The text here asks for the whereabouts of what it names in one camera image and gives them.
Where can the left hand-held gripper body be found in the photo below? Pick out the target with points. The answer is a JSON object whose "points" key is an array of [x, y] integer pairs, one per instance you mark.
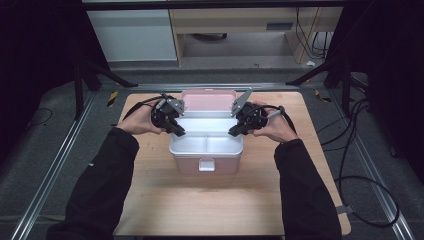
{"points": [[163, 115]]}

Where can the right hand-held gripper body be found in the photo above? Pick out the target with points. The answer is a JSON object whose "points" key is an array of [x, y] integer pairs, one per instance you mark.
{"points": [[251, 115]]}

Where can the white tray insert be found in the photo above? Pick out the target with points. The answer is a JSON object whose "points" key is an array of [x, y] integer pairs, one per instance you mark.
{"points": [[220, 145]]}

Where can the pink storage box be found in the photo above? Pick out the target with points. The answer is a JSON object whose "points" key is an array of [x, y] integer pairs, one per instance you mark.
{"points": [[188, 166]]}

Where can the person's right hand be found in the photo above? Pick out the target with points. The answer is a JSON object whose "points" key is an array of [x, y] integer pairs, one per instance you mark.
{"points": [[275, 125]]}

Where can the person's left hand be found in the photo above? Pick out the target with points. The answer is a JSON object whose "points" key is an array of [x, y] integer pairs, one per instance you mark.
{"points": [[138, 121]]}

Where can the yellow black tape strip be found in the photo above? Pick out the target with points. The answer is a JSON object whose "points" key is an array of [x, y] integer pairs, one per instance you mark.
{"points": [[322, 96], [112, 98]]}

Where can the white paper scrap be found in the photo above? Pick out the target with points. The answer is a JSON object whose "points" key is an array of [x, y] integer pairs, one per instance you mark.
{"points": [[311, 63]]}

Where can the white cabinet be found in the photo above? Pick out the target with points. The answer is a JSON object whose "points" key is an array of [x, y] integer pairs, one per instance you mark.
{"points": [[133, 36]]}

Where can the black metal stand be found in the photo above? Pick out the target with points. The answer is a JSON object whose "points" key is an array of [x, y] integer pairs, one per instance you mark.
{"points": [[80, 90], [345, 83]]}

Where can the light wooden desk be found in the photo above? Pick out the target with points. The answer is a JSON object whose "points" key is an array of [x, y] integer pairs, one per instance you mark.
{"points": [[233, 20]]}

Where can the grey tape piece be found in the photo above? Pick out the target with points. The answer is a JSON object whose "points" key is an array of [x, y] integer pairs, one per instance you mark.
{"points": [[344, 210]]}

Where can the black curtain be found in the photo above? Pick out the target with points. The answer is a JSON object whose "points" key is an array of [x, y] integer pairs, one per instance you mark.
{"points": [[393, 66], [36, 50]]}

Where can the aluminium floor rail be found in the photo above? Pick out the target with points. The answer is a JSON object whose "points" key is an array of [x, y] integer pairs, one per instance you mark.
{"points": [[376, 186], [50, 173]]}

